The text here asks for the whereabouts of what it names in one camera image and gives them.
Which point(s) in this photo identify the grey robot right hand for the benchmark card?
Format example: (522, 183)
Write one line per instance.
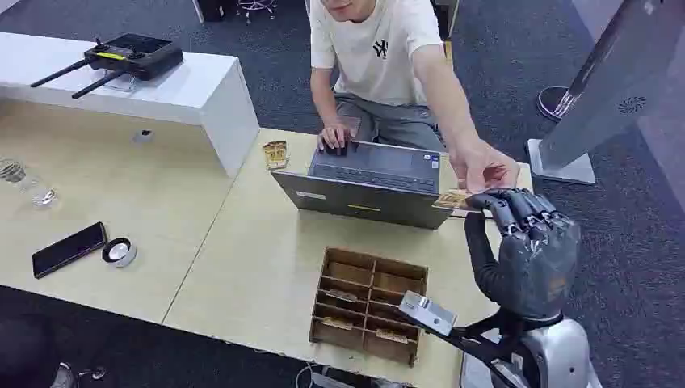
(538, 268)

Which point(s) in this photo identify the person's left hand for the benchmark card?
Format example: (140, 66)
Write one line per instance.
(481, 166)

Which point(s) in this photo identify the person's right hand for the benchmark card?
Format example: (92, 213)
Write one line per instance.
(335, 137)

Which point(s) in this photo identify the printed golden card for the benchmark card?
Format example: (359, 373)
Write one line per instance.
(341, 295)
(337, 323)
(392, 336)
(452, 199)

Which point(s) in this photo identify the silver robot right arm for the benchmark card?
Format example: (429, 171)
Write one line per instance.
(559, 356)

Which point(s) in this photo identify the stack of golden cards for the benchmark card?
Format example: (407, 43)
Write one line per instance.
(275, 155)

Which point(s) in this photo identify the grey laptop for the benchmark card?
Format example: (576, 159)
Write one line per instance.
(369, 193)

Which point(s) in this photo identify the person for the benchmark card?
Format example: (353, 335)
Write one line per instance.
(374, 53)

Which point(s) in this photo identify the round black floor base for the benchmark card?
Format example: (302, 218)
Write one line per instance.
(548, 102)

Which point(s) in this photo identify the white desk shelf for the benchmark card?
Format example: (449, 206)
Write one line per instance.
(203, 91)

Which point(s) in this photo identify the chrome chair base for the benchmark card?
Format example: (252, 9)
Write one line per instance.
(256, 6)

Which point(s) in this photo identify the grey kiosk stand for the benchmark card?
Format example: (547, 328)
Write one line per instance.
(615, 85)

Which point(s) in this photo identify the black cabinet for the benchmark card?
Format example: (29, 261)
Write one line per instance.
(214, 8)

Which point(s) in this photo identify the small round grey cap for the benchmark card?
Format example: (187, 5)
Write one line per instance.
(143, 136)

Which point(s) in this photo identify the wooden compartment box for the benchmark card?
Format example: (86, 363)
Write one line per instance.
(318, 334)

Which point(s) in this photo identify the black remote controller with antennas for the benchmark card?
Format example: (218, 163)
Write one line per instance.
(136, 56)

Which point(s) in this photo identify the clear controller stand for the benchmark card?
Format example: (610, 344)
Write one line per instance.
(122, 83)

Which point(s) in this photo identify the black smartphone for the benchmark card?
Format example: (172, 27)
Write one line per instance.
(69, 250)

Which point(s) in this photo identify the clear glass bottle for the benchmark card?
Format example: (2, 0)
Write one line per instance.
(32, 187)

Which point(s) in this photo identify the yellow stool frame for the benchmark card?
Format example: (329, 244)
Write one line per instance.
(448, 53)

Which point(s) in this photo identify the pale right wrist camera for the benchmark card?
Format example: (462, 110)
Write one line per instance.
(427, 313)

